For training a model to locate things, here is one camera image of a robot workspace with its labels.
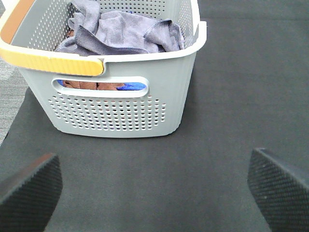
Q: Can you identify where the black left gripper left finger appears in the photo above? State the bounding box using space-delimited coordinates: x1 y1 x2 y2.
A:
0 153 62 232

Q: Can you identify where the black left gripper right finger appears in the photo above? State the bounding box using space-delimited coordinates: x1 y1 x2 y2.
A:
247 148 309 232

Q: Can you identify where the grey-purple microfibre towel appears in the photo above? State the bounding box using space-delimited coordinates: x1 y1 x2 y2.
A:
55 0 185 57

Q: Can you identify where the brown towel in basket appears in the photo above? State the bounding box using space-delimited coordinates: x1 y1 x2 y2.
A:
56 26 124 90

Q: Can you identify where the black table mat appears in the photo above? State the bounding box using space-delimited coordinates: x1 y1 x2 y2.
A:
0 0 309 232

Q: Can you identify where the grey perforated laundry basket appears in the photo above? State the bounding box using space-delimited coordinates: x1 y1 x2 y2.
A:
0 0 207 138

